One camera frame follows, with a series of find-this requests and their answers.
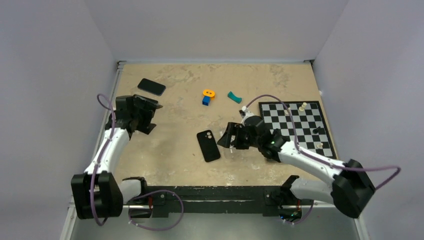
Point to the teal curved toy block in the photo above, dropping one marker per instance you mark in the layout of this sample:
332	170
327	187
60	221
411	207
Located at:
234	98

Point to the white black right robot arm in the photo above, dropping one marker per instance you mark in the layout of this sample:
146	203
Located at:
346	185

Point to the blue phone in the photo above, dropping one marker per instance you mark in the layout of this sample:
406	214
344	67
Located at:
151	87

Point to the black phone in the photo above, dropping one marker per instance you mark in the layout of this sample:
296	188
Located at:
208	146

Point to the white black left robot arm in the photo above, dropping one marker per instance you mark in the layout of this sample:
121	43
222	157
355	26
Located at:
96	193

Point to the white chess piece short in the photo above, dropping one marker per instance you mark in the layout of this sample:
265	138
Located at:
287	112

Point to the white chess piece tall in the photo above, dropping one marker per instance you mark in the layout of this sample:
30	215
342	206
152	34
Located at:
303	106

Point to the black front mounting bar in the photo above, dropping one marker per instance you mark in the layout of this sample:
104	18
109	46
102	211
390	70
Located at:
269	201

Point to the black white chessboard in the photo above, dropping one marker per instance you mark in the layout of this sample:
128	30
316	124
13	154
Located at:
301	125

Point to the black chess piece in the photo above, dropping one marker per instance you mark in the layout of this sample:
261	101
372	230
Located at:
317	130

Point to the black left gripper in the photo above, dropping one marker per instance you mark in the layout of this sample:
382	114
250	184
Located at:
148	109

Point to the blue toy block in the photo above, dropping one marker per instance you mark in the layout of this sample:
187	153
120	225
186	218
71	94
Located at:
206	100

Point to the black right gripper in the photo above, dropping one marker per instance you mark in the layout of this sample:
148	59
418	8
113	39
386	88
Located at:
233	128

